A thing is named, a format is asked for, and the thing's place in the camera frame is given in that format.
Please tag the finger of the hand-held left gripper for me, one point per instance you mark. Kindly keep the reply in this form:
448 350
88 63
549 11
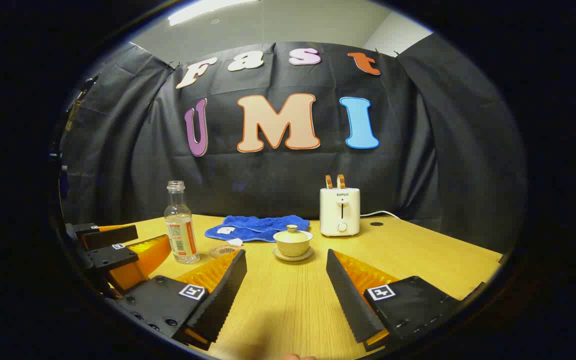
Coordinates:
110 236
113 257

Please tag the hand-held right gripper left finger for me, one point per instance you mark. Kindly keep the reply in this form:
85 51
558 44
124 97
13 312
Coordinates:
223 295

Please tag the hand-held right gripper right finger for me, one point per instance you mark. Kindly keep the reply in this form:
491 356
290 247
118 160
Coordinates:
350 300

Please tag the round cork coaster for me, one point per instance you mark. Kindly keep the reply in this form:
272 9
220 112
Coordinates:
224 251

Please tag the clear plastic water bottle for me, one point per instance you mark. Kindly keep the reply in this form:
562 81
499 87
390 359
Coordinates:
182 235

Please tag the cream ceramic teacup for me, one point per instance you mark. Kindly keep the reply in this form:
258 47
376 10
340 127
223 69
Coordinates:
293 247

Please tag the cream teacup lid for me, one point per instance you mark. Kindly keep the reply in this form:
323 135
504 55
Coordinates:
293 234

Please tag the cream ceramic saucer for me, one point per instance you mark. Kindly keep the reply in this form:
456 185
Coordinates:
293 258

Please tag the blue towel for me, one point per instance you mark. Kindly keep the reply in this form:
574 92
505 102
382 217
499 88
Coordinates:
258 227

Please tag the white toaster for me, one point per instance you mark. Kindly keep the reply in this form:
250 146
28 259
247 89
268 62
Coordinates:
339 215

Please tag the black backdrop cloth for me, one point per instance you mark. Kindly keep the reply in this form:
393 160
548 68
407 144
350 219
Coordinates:
268 175

